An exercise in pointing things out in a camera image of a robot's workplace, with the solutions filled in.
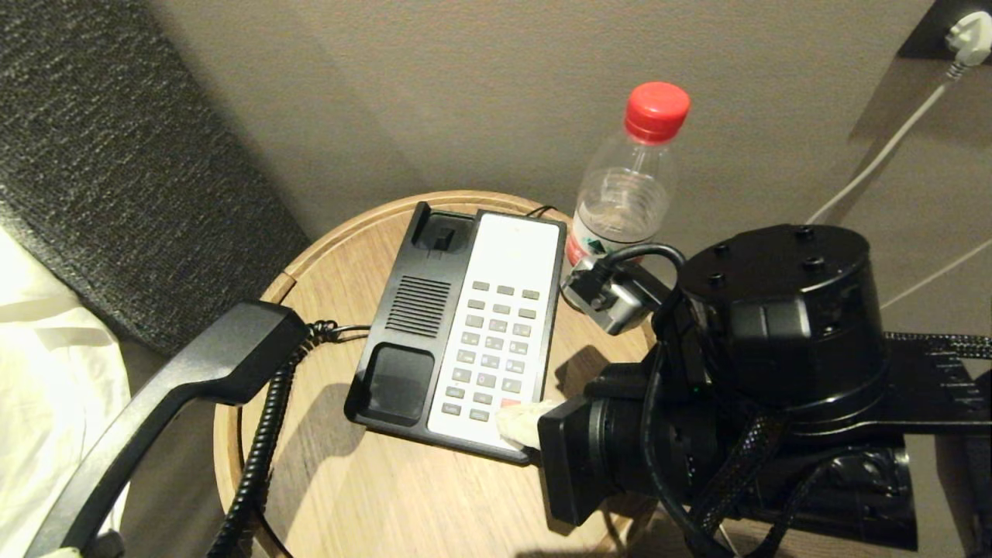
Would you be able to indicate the white power plug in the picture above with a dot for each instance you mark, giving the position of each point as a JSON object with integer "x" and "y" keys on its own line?
{"x": 970, "y": 35}

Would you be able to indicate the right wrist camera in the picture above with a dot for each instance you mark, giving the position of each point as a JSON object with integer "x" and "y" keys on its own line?
{"x": 620, "y": 302}

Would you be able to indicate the clear bottle with red cap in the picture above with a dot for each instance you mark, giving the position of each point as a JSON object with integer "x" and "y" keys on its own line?
{"x": 624, "y": 194}

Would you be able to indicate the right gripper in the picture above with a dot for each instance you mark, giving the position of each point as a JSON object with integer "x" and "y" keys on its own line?
{"x": 589, "y": 457}

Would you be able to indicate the black and white desk phone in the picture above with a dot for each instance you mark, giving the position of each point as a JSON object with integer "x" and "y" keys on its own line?
{"x": 511, "y": 263}

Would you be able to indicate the dark grey upholstered headboard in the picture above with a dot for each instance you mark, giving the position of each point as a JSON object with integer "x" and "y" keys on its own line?
{"x": 116, "y": 155}

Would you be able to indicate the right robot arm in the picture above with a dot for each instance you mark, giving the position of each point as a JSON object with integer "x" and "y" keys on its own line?
{"x": 783, "y": 325}

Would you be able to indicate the black phone handset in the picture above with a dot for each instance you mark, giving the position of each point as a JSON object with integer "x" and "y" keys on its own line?
{"x": 232, "y": 349}

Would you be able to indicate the round wooden side table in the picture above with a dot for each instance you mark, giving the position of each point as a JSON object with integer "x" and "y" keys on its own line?
{"x": 372, "y": 496}

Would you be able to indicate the white bed linen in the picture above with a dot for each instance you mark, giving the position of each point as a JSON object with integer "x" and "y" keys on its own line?
{"x": 46, "y": 372}

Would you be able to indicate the thin black phone line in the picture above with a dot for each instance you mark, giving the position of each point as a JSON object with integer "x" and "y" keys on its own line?
{"x": 540, "y": 208}

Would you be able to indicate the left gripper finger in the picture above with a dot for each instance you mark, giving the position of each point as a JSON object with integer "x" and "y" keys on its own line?
{"x": 56, "y": 552}

